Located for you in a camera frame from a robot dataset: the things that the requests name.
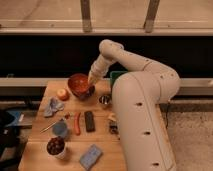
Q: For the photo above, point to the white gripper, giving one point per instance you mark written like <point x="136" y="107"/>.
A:
<point x="99" y="69"/>

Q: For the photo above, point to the purple bowl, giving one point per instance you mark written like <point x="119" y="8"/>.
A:
<point x="84" y="94"/>

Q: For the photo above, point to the red bowl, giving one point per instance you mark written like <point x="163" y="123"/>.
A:
<point x="77" y="82"/>

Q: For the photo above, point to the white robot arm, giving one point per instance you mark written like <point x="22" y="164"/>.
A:
<point x="135" y="95"/>

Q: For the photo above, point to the green plastic tray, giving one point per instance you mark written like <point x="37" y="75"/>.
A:
<point x="114" y="75"/>

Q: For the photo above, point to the small metal cup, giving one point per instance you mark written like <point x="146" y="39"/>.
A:
<point x="105" y="101"/>

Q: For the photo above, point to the orange apple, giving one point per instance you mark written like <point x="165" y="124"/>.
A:
<point x="62" y="94"/>

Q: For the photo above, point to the black rectangular block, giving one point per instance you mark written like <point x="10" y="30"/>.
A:
<point x="89" y="121"/>

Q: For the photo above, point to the crumpled blue cloth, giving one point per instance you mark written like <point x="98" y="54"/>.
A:
<point x="53" y="106"/>

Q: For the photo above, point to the small dark metal clip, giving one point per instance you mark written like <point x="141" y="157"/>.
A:
<point x="113" y="129"/>

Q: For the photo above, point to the metal spoon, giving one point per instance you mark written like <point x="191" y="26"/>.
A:
<point x="54" y="123"/>

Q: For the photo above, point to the blue plastic cup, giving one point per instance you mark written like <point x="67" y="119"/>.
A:
<point x="60" y="129"/>

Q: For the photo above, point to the white cup of chocolates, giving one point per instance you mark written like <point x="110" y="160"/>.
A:
<point x="56" y="147"/>

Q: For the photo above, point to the blue sponge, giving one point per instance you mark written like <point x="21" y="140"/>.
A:
<point x="90" y="157"/>

